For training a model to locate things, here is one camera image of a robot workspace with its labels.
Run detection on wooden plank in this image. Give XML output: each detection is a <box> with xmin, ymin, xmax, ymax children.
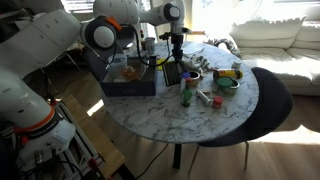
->
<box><xmin>61</xmin><ymin>94</ymin><xmax>127</xmax><ymax>179</ymax></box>

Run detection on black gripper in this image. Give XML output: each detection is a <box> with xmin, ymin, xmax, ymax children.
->
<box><xmin>170</xmin><ymin>32</ymin><xmax>185</xmax><ymax>63</ymax></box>

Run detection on black floor cable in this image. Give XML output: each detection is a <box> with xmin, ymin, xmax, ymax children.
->
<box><xmin>134</xmin><ymin>143</ymin><xmax>169</xmax><ymax>180</ymax></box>

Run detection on striped grey white cloth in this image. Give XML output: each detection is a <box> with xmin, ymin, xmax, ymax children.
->
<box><xmin>181</xmin><ymin>53</ymin><xmax>214</xmax><ymax>72</ymax></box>

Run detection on grey mug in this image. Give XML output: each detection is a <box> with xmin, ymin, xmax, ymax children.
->
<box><xmin>143</xmin><ymin>36</ymin><xmax>157</xmax><ymax>55</ymax></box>

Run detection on grey upholstered chair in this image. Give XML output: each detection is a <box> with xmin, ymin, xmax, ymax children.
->
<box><xmin>85</xmin><ymin>46</ymin><xmax>111</xmax><ymax>82</ymax></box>

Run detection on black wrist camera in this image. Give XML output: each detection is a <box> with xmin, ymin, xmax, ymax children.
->
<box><xmin>159</xmin><ymin>30</ymin><xmax>173</xmax><ymax>40</ymax></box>

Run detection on dark office chair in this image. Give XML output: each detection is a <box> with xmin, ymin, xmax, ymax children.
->
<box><xmin>116</xmin><ymin>24</ymin><xmax>136</xmax><ymax>51</ymax></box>

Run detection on white paper piece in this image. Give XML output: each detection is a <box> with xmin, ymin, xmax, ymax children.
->
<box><xmin>182</xmin><ymin>45</ymin><xmax>203</xmax><ymax>56</ymax></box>

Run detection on white fringed pillow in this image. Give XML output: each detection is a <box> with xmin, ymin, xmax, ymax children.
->
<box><xmin>229</xmin><ymin>16</ymin><xmax>306</xmax><ymax>49</ymax></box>

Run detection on metal robot mount frame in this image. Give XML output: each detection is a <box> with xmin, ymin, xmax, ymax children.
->
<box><xmin>49</xmin><ymin>101</ymin><xmax>106</xmax><ymax>180</ymax></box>

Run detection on dark round chair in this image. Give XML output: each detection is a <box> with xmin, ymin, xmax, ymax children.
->
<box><xmin>188</xmin><ymin>66</ymin><xmax>294</xmax><ymax>174</ymax></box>

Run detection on dark blue cardboard box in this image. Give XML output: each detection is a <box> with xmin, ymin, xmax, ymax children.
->
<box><xmin>99</xmin><ymin>54</ymin><xmax>158</xmax><ymax>98</ymax></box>

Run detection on patterned grey blanket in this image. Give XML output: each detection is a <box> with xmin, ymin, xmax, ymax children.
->
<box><xmin>206</xmin><ymin>34</ymin><xmax>242</xmax><ymax>59</ymax></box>

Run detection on white bottle with blue cap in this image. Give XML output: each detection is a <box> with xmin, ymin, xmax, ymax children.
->
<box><xmin>180</xmin><ymin>72</ymin><xmax>191</xmax><ymax>93</ymax></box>

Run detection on white sofa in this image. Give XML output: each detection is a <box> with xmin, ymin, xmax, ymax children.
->
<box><xmin>233</xmin><ymin>19</ymin><xmax>320</xmax><ymax>98</ymax></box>

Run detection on dark glass bottle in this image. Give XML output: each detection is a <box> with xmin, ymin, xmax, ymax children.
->
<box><xmin>139</xmin><ymin>29</ymin><xmax>147</xmax><ymax>51</ymax></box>

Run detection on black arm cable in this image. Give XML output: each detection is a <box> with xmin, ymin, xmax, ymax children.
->
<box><xmin>106</xmin><ymin>23</ymin><xmax>173</xmax><ymax>68</ymax></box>

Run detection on wooden chair back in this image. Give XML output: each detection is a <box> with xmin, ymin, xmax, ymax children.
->
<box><xmin>184</xmin><ymin>29</ymin><xmax>208</xmax><ymax>43</ymax></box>

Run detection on green bottle with red cap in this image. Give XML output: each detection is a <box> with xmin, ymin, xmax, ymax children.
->
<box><xmin>181</xmin><ymin>77</ymin><xmax>194</xmax><ymax>108</ymax></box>

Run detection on window blinds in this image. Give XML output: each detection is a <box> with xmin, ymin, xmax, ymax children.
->
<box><xmin>61</xmin><ymin>0</ymin><xmax>96</xmax><ymax>14</ymax></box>

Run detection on metal bowl with green lid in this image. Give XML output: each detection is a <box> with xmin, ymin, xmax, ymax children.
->
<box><xmin>216</xmin><ymin>77</ymin><xmax>241</xmax><ymax>96</ymax></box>

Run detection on small jar with red lid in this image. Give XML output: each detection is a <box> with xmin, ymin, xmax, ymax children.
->
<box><xmin>211</xmin><ymin>95</ymin><xmax>224</xmax><ymax>110</ymax></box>

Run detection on yellow labelled can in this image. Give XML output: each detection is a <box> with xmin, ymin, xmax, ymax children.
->
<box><xmin>213</xmin><ymin>68</ymin><xmax>244</xmax><ymax>82</ymax></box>

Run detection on small white jar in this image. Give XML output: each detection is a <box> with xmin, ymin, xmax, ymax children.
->
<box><xmin>231</xmin><ymin>59</ymin><xmax>243</xmax><ymax>70</ymax></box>

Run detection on black table leg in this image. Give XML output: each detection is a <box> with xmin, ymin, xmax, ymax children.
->
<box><xmin>172</xmin><ymin>143</ymin><xmax>183</xmax><ymax>170</ymax></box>

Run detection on white tube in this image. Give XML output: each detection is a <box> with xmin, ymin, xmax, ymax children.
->
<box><xmin>195</xmin><ymin>89</ymin><xmax>214</xmax><ymax>106</ymax></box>

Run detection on clear plastic lidded container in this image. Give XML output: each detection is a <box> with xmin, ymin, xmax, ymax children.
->
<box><xmin>107</xmin><ymin>53</ymin><xmax>129</xmax><ymax>81</ymax></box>

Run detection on white sofa back cushion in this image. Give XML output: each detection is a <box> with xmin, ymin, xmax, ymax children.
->
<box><xmin>293</xmin><ymin>21</ymin><xmax>320</xmax><ymax>51</ymax></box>

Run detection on orange translucent item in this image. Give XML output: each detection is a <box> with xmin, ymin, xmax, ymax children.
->
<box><xmin>123</xmin><ymin>65</ymin><xmax>139</xmax><ymax>83</ymax></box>

